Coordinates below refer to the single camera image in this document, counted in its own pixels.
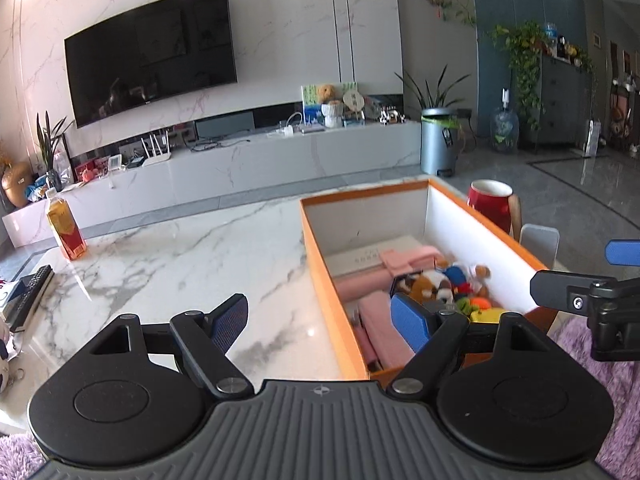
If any dog plush toy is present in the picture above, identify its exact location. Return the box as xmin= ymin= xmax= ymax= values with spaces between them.
xmin=388 ymin=263 xmax=493 ymax=306

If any orange small toy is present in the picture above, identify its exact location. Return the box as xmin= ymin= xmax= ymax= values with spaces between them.
xmin=456 ymin=297 xmax=492 ymax=316

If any pink mini backpack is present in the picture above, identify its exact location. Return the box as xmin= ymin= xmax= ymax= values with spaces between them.
xmin=358 ymin=290 xmax=414 ymax=370

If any pink wallet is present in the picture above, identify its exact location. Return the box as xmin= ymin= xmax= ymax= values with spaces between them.
xmin=378 ymin=246 xmax=445 ymax=275

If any pink cylinder case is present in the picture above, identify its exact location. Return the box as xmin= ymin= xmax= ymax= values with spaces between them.
xmin=334 ymin=268 xmax=394 ymax=302

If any white box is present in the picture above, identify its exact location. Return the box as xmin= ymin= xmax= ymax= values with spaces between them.
xmin=324 ymin=235 xmax=422 ymax=276

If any orange cardboard box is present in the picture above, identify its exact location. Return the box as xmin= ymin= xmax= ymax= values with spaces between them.
xmin=300 ymin=178 xmax=555 ymax=384

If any red mug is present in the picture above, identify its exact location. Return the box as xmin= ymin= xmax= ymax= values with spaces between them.
xmin=468 ymin=179 xmax=523 ymax=242

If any purple fluffy blanket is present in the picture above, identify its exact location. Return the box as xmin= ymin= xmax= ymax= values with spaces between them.
xmin=548 ymin=312 xmax=640 ymax=479

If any orange drink bottle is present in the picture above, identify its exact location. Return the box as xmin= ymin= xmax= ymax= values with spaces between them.
xmin=46 ymin=188 xmax=87 ymax=260

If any water bottle jug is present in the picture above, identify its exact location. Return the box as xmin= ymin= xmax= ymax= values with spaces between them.
xmin=489 ymin=88 xmax=520 ymax=154

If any dark blue cabinet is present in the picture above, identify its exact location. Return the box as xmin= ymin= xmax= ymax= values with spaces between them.
xmin=518 ymin=56 xmax=593 ymax=151

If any black keyboard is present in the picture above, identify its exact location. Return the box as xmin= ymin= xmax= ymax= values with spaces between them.
xmin=1 ymin=264 xmax=54 ymax=334

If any white tv cabinet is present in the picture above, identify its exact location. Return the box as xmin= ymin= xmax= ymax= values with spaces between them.
xmin=2 ymin=119 xmax=422 ymax=250

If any white router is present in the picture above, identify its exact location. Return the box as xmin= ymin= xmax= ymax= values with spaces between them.
xmin=141 ymin=131 xmax=171 ymax=167

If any cow plush toy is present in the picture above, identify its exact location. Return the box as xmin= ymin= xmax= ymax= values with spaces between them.
xmin=0 ymin=320 xmax=23 ymax=392

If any grey trash bin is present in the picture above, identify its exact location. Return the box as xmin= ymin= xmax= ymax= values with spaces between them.
xmin=420 ymin=107 xmax=460 ymax=178

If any hanging green vine plant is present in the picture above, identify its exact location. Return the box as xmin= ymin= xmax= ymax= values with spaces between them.
xmin=490 ymin=21 xmax=548 ymax=132

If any potted plant behind bin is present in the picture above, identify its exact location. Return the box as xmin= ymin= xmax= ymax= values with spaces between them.
xmin=395 ymin=64 xmax=471 ymax=110

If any teddy bear ornament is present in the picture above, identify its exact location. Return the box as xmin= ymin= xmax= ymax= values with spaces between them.
xmin=317 ymin=84 xmax=343 ymax=129

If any copper vase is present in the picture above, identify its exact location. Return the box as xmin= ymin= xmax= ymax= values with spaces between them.
xmin=1 ymin=162 xmax=34 ymax=208

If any potted plant left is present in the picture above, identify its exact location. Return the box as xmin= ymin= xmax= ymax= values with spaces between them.
xmin=36 ymin=112 xmax=74 ymax=192

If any black television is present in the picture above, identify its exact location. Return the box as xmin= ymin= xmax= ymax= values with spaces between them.
xmin=64 ymin=0 xmax=238 ymax=128

